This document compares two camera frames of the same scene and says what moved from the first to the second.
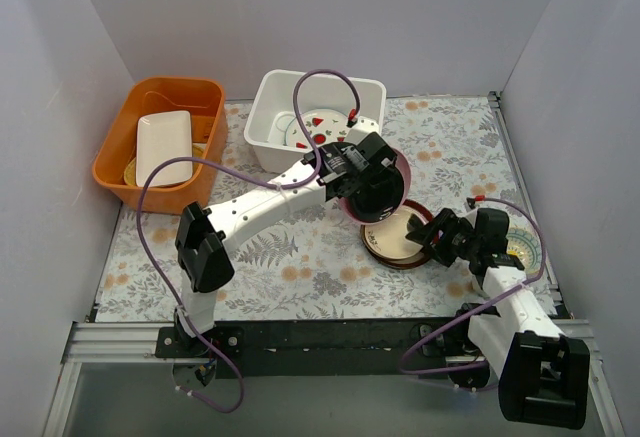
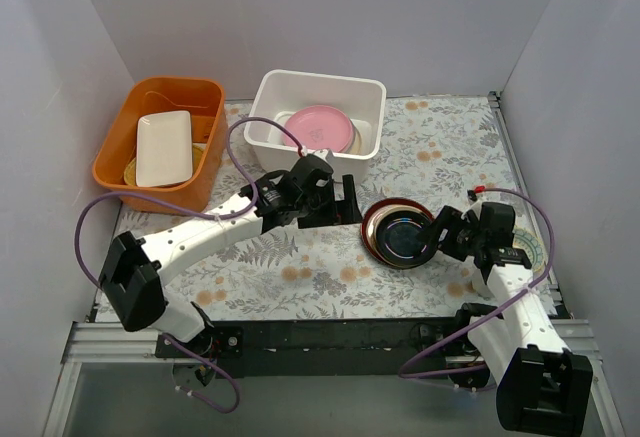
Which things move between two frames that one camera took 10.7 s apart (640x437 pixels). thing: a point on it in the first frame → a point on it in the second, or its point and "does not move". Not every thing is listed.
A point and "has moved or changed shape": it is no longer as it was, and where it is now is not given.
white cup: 477,288 does not move
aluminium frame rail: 103,342 does not move
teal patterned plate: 525,244 does not move
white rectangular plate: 162,137 does not move
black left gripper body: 376,189 → 330,212
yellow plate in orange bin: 130,172 does not move
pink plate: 402,162 → 320,128
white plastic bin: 270,120 does not move
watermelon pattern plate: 325,126 has moved or changed shape
